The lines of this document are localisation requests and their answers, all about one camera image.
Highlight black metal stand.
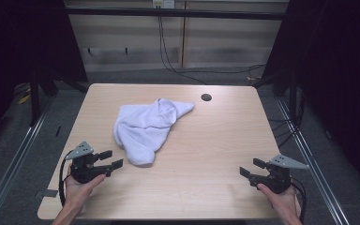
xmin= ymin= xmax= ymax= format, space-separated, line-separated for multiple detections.
xmin=27 ymin=70 xmax=59 ymax=128

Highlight black floor cables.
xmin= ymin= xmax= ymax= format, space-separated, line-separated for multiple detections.
xmin=268 ymin=87 xmax=306 ymax=150

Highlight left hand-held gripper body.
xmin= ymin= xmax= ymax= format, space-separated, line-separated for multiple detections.
xmin=65 ymin=141 xmax=113 ymax=185

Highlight metal floor rail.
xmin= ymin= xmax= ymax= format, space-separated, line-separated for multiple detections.
xmin=276 ymin=97 xmax=352 ymax=225
xmin=0 ymin=93 xmax=56 ymax=225

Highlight left hand-held gripper black cable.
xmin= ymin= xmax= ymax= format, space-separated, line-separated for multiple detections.
xmin=58 ymin=149 xmax=75 ymax=208

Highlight right hand-held gripper black cable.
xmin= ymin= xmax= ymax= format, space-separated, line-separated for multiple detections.
xmin=290 ymin=176 xmax=308 ymax=225

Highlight person's left hand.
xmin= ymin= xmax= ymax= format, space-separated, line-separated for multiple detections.
xmin=64 ymin=173 xmax=107 ymax=211

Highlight white printed towel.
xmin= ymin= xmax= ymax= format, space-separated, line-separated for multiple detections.
xmin=112 ymin=97 xmax=196 ymax=167

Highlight yellow floor item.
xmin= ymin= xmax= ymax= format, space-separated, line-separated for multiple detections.
xmin=17 ymin=93 xmax=32 ymax=106

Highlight black hanging wall cable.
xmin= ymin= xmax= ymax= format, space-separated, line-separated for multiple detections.
xmin=157 ymin=15 xmax=267 ymax=85

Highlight white wall socket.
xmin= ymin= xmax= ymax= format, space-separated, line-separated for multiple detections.
xmin=152 ymin=0 xmax=176 ymax=9

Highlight dark curtain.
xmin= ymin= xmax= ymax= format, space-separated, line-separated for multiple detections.
xmin=0 ymin=0 xmax=89 ymax=155
xmin=262 ymin=0 xmax=360 ymax=201

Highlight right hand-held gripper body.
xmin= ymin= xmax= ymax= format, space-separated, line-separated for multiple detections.
xmin=248 ymin=154 xmax=310 ymax=195

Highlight black horizontal frame bar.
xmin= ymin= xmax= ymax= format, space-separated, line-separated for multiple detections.
xmin=65 ymin=7 xmax=290 ymax=22

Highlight hand-held gripper black cable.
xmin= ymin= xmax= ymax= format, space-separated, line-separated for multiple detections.
xmin=58 ymin=149 xmax=75 ymax=208
xmin=290 ymin=176 xmax=308 ymax=225

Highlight person's right hand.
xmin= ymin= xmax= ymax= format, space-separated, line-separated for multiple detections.
xmin=256 ymin=183 xmax=298 ymax=219

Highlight grey tape strip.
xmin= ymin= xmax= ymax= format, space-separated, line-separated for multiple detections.
xmin=35 ymin=188 xmax=59 ymax=200

